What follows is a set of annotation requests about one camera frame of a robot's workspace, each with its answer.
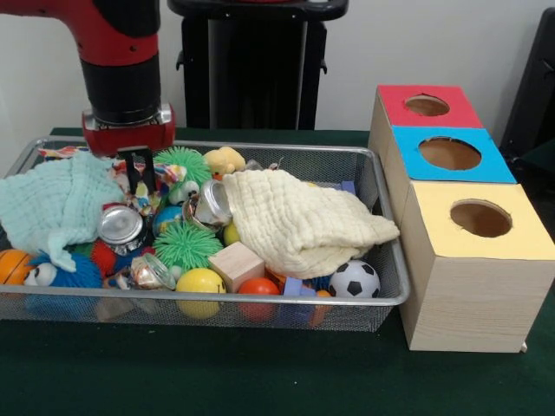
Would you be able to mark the red ball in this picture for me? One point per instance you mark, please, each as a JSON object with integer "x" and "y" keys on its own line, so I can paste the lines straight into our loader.
{"x": 259, "y": 287}

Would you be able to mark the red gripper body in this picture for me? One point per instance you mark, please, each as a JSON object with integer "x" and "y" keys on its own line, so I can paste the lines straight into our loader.
{"x": 130, "y": 138}

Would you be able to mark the multicoloured patterned cloth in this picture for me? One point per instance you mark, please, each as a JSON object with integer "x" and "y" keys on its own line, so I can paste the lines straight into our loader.
{"x": 173, "y": 172}
{"x": 60, "y": 152}

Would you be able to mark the orange basketball toy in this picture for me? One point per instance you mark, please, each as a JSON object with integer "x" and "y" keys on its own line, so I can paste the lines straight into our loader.
{"x": 13, "y": 266}

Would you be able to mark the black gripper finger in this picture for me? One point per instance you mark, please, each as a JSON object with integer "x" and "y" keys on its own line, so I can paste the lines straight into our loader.
{"x": 131, "y": 173}
{"x": 148, "y": 171}

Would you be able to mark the green spiky rubber ball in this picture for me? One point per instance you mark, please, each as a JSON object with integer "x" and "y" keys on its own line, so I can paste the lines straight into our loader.
{"x": 186, "y": 247}
{"x": 191, "y": 159}

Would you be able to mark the dark green table cloth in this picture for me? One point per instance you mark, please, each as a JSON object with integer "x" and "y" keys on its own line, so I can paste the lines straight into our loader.
{"x": 173, "y": 372}
{"x": 542, "y": 158}

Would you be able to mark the cream muslin cloth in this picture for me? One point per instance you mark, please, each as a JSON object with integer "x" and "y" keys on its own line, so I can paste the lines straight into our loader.
{"x": 295, "y": 221}

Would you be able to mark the mint muslin cloth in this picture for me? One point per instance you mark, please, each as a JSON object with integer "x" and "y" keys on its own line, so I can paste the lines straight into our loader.
{"x": 56, "y": 199}

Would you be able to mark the black stand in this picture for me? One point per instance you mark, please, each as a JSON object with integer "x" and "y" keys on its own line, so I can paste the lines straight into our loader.
{"x": 537, "y": 86}

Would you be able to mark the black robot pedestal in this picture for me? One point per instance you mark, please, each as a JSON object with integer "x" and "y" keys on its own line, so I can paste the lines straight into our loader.
{"x": 256, "y": 65}

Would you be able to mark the yellow ball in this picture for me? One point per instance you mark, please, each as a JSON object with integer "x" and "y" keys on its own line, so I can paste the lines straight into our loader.
{"x": 200, "y": 281}

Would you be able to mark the black and white soccer ball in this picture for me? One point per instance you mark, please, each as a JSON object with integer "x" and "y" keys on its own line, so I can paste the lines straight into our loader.
{"x": 353, "y": 278}

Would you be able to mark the shallow mesh bin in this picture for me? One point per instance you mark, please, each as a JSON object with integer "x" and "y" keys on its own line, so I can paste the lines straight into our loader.
{"x": 355, "y": 314}

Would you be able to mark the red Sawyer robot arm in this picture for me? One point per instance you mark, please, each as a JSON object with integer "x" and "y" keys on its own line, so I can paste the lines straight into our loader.
{"x": 121, "y": 82}

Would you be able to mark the wooden cube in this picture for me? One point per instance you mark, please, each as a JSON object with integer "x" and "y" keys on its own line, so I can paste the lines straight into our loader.
{"x": 237, "y": 265}

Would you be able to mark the wooden box with three holes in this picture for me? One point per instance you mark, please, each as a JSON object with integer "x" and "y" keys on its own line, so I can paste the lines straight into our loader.
{"x": 468, "y": 299}

